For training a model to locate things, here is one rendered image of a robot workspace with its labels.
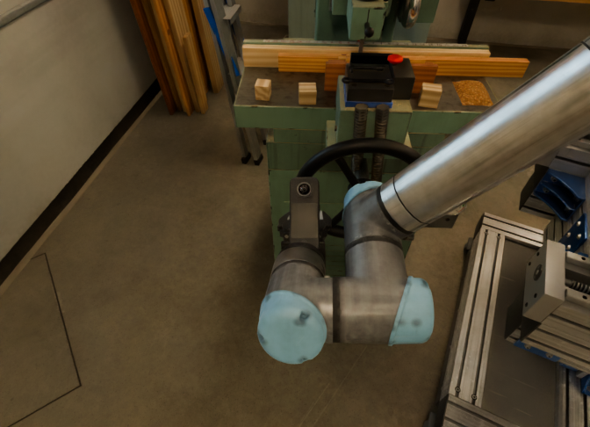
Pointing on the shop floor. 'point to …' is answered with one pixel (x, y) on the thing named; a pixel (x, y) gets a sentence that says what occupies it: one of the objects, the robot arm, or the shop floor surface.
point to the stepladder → (217, 8)
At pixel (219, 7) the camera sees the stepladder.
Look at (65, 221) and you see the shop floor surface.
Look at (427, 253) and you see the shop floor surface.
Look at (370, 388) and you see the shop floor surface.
